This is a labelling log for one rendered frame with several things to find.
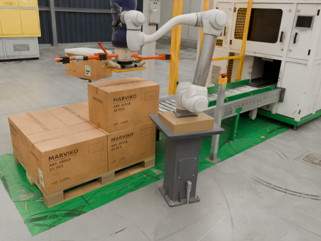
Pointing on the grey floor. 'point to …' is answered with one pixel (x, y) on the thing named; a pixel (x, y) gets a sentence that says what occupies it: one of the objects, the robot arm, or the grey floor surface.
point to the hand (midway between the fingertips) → (110, 16)
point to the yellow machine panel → (19, 30)
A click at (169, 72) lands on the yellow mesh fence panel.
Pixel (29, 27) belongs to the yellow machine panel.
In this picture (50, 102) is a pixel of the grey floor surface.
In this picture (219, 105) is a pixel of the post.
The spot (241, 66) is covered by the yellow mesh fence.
